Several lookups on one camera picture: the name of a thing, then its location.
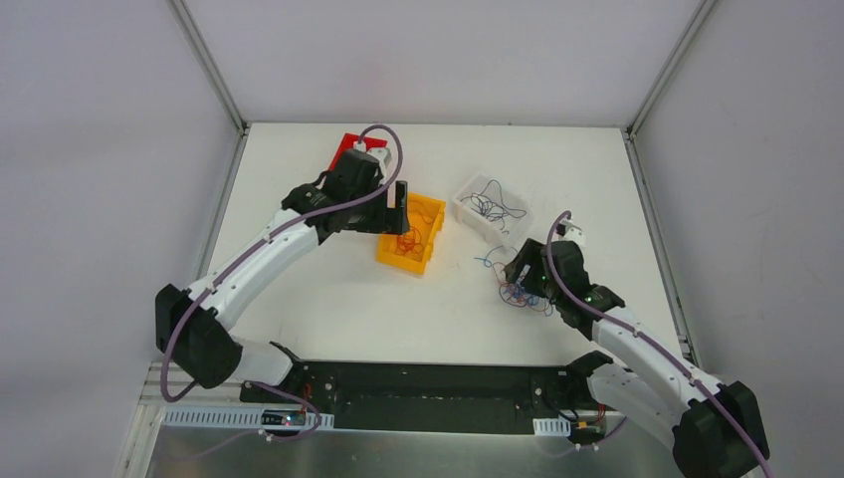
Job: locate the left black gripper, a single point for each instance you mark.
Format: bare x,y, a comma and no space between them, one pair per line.
387,215

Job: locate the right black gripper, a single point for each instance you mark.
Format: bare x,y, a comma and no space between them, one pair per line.
523,272

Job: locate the red orange cable clump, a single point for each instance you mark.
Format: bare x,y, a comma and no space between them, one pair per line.
410,244

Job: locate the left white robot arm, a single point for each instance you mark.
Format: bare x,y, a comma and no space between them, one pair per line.
193,325

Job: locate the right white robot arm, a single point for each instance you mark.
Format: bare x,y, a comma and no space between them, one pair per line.
712,428

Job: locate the red plastic bin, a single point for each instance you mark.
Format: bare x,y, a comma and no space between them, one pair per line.
350,140

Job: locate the white plastic bin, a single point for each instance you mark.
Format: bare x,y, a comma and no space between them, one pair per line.
498,215

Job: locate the yellow plastic bin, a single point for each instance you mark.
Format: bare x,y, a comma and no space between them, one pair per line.
428,215

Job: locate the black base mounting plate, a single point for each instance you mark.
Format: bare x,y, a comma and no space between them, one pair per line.
485,399

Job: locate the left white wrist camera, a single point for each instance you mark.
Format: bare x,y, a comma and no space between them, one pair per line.
376,148

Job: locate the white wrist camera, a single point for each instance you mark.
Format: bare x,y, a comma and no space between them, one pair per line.
567,231
376,148

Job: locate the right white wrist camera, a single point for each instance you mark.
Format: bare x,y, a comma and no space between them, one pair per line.
567,231

